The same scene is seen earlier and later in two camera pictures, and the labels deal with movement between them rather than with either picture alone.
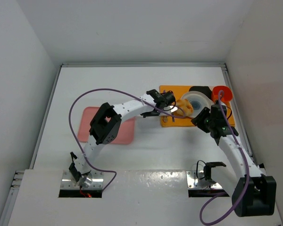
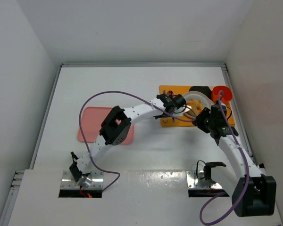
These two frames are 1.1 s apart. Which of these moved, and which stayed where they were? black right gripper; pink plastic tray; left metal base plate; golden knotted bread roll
Moved: golden knotted bread roll
Stayed: pink plastic tray; left metal base plate; black right gripper
